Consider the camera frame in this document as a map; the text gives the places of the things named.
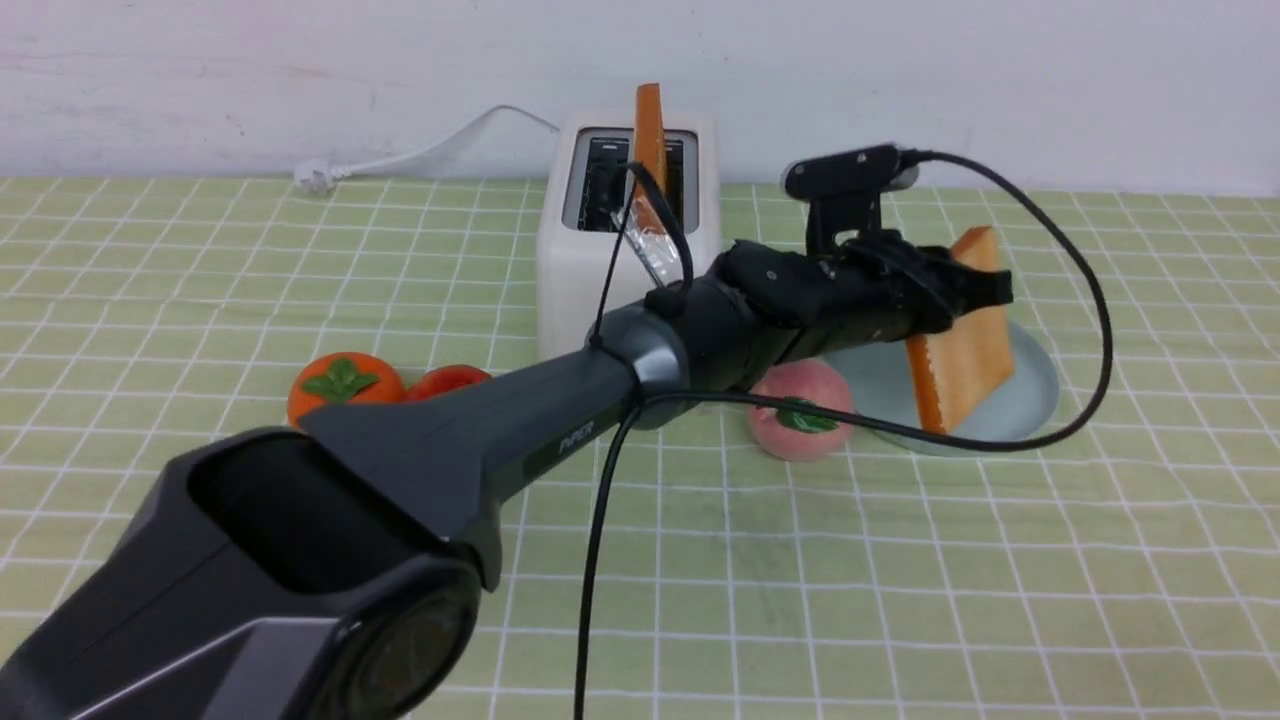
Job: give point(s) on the toast slice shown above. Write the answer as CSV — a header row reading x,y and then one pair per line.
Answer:
x,y
959,362
650,151

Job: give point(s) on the orange persimmon with leaf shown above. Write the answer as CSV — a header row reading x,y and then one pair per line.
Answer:
x,y
343,378

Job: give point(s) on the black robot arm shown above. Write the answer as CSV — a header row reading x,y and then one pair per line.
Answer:
x,y
334,570

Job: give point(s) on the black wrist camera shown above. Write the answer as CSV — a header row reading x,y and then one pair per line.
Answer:
x,y
842,192

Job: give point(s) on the white two-slot toaster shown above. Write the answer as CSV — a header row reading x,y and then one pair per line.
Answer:
x,y
576,232

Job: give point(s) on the red apple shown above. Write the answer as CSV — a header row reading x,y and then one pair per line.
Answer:
x,y
444,379

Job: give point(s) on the light blue plate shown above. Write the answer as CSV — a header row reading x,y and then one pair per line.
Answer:
x,y
879,384

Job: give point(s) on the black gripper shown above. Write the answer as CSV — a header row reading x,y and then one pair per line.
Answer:
x,y
877,290

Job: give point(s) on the pink peach with leaf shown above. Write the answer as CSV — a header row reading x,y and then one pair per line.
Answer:
x,y
801,437

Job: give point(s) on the green checkered tablecloth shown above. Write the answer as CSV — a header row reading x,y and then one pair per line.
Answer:
x,y
1129,573

